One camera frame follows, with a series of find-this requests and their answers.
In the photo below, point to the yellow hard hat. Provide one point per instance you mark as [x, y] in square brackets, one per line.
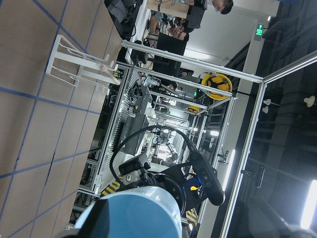
[218, 81]

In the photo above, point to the white wire cup rack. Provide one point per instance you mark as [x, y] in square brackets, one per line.
[92, 70]

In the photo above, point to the person in background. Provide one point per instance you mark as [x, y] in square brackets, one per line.
[176, 18]

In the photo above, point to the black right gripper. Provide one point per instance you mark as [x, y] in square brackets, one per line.
[184, 186]

